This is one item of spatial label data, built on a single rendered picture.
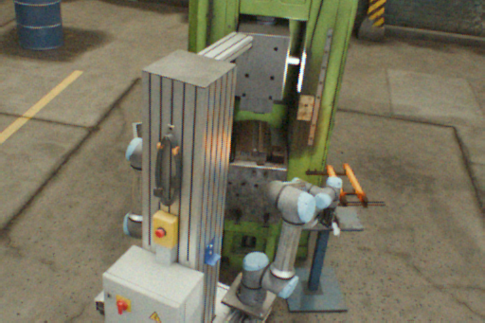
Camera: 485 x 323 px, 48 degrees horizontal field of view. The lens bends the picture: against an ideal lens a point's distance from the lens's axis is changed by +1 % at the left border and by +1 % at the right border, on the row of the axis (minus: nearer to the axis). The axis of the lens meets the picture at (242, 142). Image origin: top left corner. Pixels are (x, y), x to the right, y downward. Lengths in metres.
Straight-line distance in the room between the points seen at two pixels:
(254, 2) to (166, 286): 1.76
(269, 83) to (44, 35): 4.81
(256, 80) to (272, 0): 0.47
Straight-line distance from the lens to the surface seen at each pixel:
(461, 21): 9.48
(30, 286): 4.03
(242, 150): 3.48
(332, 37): 3.33
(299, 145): 3.62
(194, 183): 2.00
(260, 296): 2.69
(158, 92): 1.90
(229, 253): 3.93
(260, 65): 3.22
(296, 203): 2.30
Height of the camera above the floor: 2.78
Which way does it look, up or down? 30 degrees down
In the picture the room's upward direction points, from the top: 6 degrees clockwise
